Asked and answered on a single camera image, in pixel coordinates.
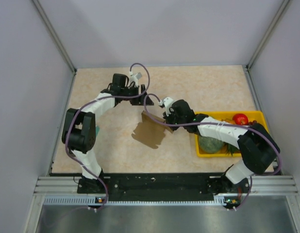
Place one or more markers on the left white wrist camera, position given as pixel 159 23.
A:
pixel 134 77

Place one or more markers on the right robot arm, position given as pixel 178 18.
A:
pixel 258 149

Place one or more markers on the white slotted cable duct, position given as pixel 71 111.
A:
pixel 98 201

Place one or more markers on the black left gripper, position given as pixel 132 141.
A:
pixel 139 100

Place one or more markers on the green melon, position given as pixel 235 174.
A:
pixel 210 145

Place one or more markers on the red apple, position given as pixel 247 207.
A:
pixel 240 119

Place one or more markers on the brown cardboard box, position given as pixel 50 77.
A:
pixel 150 132

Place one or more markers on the yellow plastic tray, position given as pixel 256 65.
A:
pixel 228 117

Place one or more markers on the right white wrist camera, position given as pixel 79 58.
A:
pixel 166 103

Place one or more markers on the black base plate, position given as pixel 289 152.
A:
pixel 160 186

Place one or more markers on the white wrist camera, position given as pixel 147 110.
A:
pixel 134 77
pixel 166 103

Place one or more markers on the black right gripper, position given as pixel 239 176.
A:
pixel 168 118

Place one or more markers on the dark purple grapes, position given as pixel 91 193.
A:
pixel 252 123

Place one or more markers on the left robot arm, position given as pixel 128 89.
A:
pixel 79 131

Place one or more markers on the orange pineapple with leaves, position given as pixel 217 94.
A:
pixel 230 149

